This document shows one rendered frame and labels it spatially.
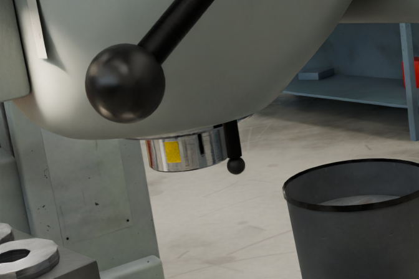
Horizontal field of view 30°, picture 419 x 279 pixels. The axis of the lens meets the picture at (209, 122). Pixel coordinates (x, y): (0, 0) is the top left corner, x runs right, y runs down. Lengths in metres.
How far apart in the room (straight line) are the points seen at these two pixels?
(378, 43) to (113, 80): 6.26
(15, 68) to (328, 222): 2.01
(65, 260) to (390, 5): 0.46
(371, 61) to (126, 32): 6.30
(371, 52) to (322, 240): 4.31
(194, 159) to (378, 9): 0.13
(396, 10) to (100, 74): 0.21
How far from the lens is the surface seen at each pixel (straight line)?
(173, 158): 0.43
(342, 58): 6.88
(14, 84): 0.39
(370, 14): 0.46
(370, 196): 2.75
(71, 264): 0.78
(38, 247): 0.81
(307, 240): 2.44
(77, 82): 0.36
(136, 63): 0.28
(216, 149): 0.44
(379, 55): 6.54
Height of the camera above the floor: 1.40
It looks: 12 degrees down
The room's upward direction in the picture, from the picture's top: 9 degrees counter-clockwise
